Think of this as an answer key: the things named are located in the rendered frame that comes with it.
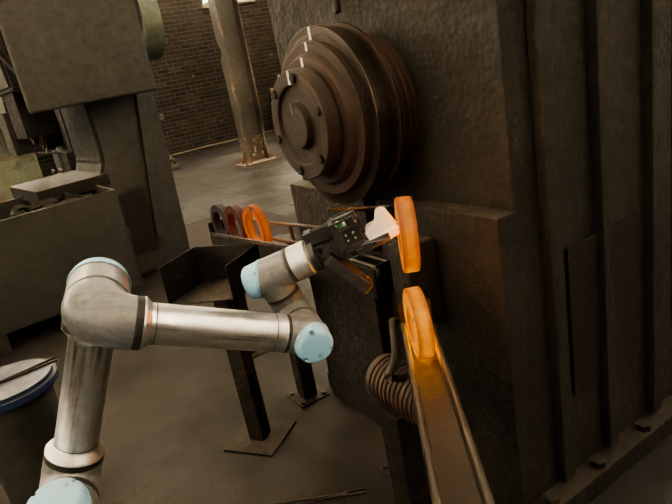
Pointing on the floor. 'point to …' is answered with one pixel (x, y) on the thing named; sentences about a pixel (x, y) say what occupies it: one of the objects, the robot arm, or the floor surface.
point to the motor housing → (399, 431)
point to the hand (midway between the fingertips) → (405, 225)
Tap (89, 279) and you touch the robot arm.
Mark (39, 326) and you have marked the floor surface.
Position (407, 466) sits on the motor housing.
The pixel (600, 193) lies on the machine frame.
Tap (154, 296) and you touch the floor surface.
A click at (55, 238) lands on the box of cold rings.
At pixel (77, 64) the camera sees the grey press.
